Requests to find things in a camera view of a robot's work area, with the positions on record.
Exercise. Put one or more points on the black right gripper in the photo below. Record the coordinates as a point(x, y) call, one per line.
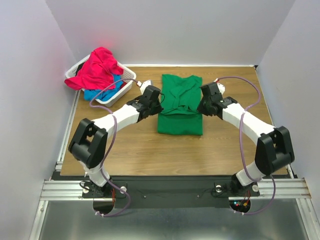
point(203, 107)

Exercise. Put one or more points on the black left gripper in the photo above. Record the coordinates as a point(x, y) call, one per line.
point(159, 109)

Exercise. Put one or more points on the green t shirt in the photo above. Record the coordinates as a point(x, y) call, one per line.
point(181, 97)

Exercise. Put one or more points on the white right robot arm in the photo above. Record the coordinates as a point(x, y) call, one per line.
point(274, 149)

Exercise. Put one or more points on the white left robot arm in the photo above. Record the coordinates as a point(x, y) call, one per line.
point(93, 139)

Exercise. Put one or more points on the red t shirt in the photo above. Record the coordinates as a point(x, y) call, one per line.
point(97, 72)

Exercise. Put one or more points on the blue t shirt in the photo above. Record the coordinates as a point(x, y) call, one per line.
point(107, 94)

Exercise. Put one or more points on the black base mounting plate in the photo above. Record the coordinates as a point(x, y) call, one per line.
point(167, 192)

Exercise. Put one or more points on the aluminium frame rail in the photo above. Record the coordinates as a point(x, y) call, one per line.
point(282, 211)

